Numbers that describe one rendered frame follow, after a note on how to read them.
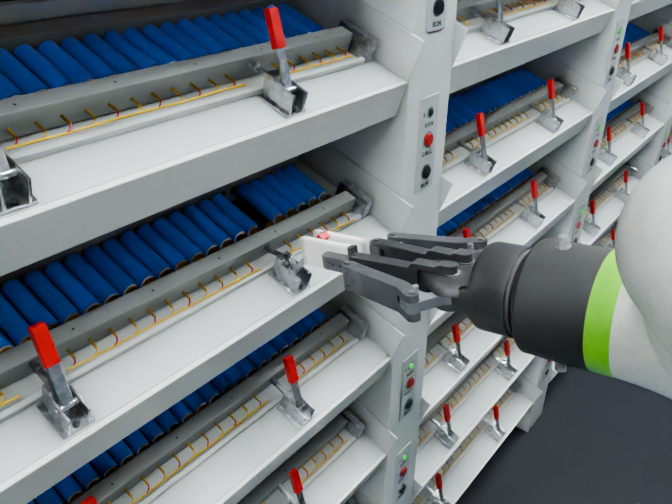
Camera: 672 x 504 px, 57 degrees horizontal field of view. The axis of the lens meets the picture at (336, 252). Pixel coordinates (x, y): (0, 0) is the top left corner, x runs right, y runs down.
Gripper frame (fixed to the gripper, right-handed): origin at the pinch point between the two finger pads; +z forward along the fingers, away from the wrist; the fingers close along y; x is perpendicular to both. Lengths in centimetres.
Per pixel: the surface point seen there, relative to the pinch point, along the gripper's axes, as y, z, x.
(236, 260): -4.3, 10.5, -1.1
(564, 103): 83, 9, -3
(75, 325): -22.2, 11.4, 0.1
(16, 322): -25.6, 14.5, 1.4
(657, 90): 158, 11, -16
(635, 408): 117, 0, -98
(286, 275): -1.0, 6.8, -3.6
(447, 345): 46, 17, -42
